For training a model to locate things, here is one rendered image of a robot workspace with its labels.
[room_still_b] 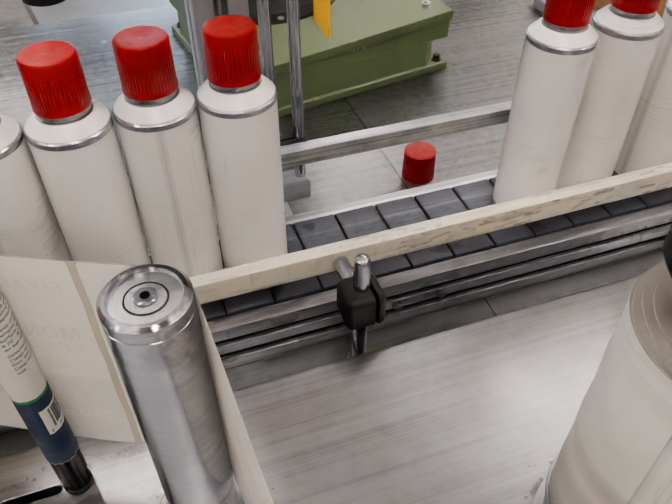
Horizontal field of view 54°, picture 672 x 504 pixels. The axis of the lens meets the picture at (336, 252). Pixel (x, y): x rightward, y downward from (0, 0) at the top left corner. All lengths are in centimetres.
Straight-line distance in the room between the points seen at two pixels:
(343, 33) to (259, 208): 41
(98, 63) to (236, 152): 56
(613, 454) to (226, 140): 28
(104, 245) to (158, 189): 5
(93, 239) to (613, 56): 40
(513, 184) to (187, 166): 28
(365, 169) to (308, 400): 33
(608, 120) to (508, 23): 50
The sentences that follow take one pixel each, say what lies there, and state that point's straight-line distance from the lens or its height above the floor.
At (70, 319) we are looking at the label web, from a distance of 33.
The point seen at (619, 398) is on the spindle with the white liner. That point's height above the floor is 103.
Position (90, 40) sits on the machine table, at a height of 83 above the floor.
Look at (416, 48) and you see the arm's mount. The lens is 88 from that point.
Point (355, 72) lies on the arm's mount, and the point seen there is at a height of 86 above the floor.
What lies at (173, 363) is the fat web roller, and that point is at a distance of 28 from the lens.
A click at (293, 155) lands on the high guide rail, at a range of 52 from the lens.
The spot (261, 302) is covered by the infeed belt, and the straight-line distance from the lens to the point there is 52.
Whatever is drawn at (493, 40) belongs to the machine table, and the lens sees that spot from 101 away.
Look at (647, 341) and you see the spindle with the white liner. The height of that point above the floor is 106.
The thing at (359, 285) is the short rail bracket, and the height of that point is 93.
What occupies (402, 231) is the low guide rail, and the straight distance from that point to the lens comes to 52.
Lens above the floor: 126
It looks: 44 degrees down
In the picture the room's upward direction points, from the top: straight up
